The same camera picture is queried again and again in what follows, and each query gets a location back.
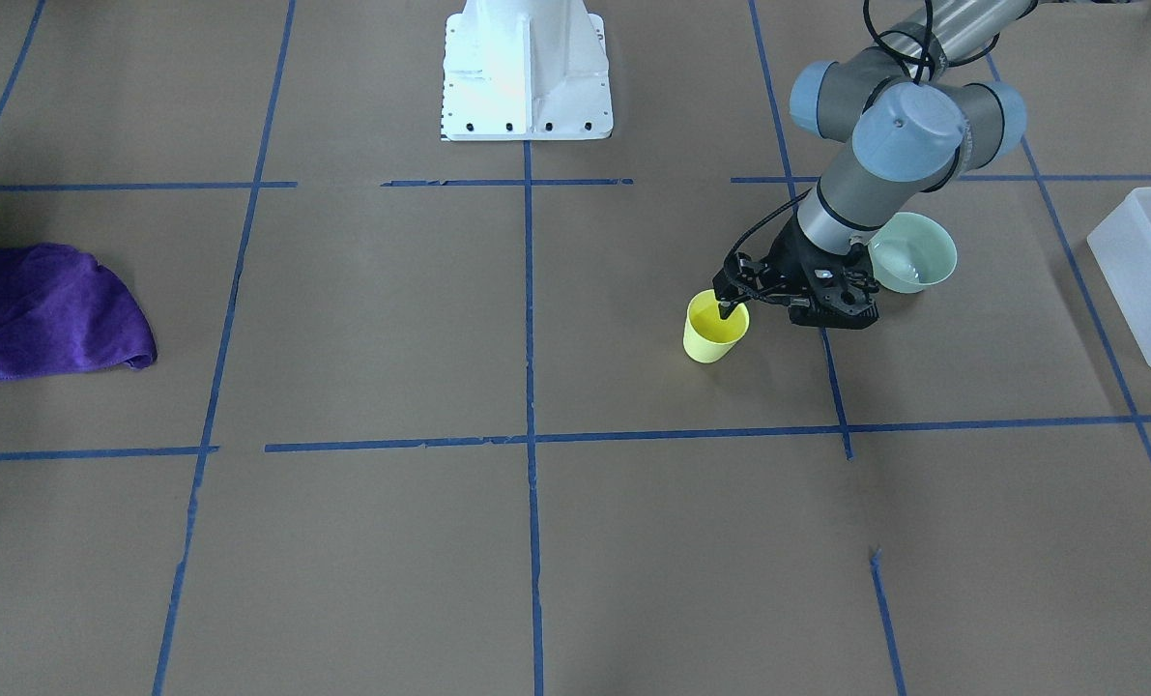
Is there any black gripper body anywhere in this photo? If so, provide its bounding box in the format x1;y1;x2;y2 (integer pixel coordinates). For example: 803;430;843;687
712;228;881;330

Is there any mint green bowl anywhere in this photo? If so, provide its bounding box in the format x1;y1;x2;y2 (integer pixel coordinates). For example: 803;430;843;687
868;212;959;295

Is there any yellow plastic cup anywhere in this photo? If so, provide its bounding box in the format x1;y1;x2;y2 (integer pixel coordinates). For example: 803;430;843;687
683;289;749;364

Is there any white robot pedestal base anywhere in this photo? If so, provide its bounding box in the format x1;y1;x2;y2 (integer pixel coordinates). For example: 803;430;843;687
440;1;615;142

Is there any purple microfiber cloth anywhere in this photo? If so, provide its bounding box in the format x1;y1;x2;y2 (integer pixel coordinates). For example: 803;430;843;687
0;244;158;382

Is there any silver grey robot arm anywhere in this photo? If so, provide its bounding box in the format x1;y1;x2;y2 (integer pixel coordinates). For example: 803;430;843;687
712;1;1036;330

